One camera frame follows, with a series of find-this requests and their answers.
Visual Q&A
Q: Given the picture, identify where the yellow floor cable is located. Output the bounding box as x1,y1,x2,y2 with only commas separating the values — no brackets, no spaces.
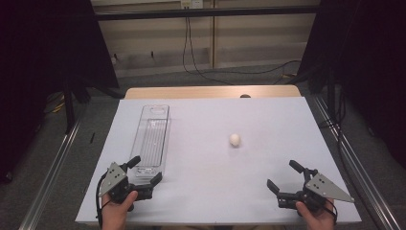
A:
44,92,66,115

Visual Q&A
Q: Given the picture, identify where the black metal stand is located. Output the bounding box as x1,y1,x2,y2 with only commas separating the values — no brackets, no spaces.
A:
63,80,77,134

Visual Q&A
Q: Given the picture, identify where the person's right hand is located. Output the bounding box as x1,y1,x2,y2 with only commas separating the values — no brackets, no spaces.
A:
295,197,336,230

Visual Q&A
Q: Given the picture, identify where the black wall cable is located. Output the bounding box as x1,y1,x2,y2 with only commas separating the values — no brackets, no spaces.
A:
188,16,303,77
182,16,236,86

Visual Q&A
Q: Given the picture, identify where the black curtain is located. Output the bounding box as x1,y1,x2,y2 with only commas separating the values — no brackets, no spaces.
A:
0,0,120,185
297,0,406,171

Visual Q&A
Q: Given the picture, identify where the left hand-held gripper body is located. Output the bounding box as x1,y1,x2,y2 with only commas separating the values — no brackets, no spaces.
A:
97,161,155,213

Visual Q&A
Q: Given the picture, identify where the white wall socket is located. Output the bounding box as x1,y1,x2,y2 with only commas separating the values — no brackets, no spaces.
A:
180,0,204,10

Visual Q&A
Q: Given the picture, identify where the person's left hand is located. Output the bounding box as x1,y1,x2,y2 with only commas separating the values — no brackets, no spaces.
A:
101,190,139,230

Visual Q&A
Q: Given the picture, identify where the white table mat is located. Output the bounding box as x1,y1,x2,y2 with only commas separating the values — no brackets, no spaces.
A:
75,97,362,225

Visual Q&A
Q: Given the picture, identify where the wooden table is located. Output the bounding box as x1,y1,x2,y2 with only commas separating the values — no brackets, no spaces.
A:
124,84,303,100

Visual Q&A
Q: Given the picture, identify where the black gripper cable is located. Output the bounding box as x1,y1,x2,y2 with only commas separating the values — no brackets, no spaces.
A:
325,198,339,225
95,173,112,230

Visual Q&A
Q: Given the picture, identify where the black horizontal bar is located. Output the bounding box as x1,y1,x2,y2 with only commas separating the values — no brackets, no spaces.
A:
94,5,321,22

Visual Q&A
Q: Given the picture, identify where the metal floor rail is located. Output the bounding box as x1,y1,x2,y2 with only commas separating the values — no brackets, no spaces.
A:
310,95,402,230
18,116,82,230

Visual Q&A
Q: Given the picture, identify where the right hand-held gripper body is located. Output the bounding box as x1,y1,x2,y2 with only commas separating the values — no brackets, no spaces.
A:
276,168,355,215

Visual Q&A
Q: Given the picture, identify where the clear plastic container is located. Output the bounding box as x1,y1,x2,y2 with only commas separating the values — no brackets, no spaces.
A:
129,103,172,180

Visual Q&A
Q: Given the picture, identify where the black floor cable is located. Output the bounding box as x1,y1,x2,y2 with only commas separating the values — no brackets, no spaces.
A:
319,89,355,196

